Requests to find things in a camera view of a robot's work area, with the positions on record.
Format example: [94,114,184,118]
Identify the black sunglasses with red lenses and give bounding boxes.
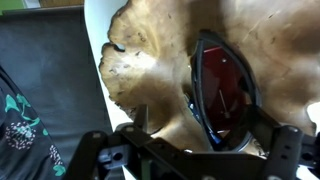
[189,29,263,153]

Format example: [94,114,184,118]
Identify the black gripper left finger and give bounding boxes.
[63,104,188,180]

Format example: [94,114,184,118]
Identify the brown wooden leaf bowl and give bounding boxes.
[98,0,320,158]

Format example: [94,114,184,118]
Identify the dark grey seat cushion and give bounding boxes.
[0,6,113,168]

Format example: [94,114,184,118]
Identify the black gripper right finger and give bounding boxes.
[246,106,320,180]

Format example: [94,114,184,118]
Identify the dark floral back cushion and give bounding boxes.
[0,66,68,180]

